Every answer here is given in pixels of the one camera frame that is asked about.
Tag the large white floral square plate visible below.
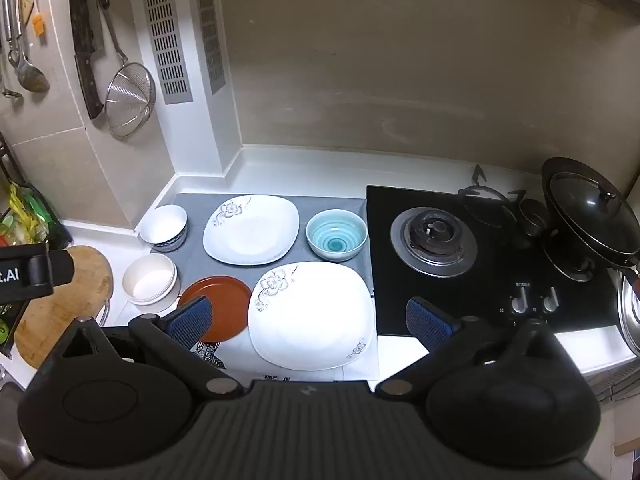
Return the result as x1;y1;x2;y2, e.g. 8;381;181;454
248;261;376;372

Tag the dish rack with green utensils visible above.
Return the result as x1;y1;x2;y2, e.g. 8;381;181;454
0;132;71;251

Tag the wide grey vent grille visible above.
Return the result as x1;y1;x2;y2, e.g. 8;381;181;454
141;0;194;106

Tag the hanging steel utensil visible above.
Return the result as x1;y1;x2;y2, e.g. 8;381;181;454
0;0;24;99

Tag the hanging cleaver knife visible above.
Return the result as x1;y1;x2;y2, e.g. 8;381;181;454
68;0;107;121

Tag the steel sink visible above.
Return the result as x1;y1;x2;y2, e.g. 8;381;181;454
0;379;36;480

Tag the round wooden cutting board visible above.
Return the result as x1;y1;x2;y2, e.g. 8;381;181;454
13;244;114;369

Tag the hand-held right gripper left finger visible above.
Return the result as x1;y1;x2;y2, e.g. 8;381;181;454
39;295;246;403

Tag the narrow grey vent grille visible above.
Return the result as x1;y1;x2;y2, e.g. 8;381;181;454
193;0;227;96

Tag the glass wok lid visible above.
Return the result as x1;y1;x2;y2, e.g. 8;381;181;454
549;172;630;257

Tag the gas burner under wok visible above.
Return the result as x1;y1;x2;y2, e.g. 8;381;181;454
541;239;610;284

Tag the brown round plate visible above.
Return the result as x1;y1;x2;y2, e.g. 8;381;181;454
177;275;253;344

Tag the white bowl with blue pattern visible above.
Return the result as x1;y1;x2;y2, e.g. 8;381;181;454
137;204;189;254

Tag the hanging steel ladle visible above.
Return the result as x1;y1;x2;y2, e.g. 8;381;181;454
10;0;51;94

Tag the hanging wire mesh strainer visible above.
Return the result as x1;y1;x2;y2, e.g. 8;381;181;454
91;0;157;141

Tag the plain cream bowl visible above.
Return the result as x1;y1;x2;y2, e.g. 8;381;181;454
122;253;180;307

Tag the black pan support ring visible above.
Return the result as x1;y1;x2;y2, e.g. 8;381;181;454
457;164;527;227

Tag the teal spiral bowl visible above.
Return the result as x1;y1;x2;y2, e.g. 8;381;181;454
305;208;369;263

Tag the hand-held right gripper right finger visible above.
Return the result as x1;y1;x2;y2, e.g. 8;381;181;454
375;297;591;402

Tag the silver gas burner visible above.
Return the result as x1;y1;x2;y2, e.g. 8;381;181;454
390;206;479;279

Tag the grey counter mat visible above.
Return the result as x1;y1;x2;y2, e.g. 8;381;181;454
134;192;375;301

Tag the small white floral square plate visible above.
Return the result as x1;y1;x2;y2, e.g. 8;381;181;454
202;194;300;266

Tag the black glass gas stove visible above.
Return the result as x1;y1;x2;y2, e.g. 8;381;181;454
366;185;622;338

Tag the black wok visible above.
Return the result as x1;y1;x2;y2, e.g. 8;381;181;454
541;156;640;275

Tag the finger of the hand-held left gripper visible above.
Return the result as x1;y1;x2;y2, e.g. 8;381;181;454
27;250;76;298

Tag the stainless steel pot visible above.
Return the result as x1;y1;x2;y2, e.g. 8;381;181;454
615;269;640;357

